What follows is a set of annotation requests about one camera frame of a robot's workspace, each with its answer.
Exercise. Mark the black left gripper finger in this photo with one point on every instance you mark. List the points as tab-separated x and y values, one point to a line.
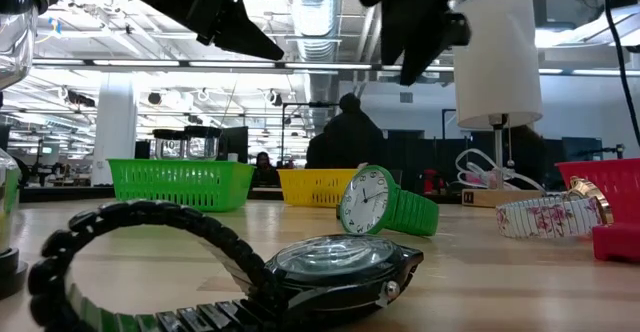
230	22

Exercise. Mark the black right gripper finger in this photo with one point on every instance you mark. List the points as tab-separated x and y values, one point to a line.
415	42

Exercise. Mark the green wristwatch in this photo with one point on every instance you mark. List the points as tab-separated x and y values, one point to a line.
367	202

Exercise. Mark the white floral band wristwatch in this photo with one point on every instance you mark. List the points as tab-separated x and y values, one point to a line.
545	217

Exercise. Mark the black wristwatch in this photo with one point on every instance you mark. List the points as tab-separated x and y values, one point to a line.
335	267

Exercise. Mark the red rectangular block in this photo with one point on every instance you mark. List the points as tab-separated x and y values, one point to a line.
617	242

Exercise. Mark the white shade wooden table lamp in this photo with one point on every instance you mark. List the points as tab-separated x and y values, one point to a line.
495	57

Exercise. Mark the person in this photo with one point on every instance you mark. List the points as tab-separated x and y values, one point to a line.
350	137
263	162

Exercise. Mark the white building column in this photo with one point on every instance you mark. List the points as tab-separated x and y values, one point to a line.
115	132

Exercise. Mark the green plastic basket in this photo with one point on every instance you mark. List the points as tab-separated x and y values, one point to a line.
180	184

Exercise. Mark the yellow plastic basket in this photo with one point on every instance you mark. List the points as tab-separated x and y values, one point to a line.
310	187

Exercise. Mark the red plastic basket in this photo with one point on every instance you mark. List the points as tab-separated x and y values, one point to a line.
620	182

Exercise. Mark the silver ventilation duct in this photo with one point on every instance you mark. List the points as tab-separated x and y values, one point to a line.
320	22

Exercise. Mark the black aluminium rig frame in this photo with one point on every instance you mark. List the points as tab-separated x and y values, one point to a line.
60	194

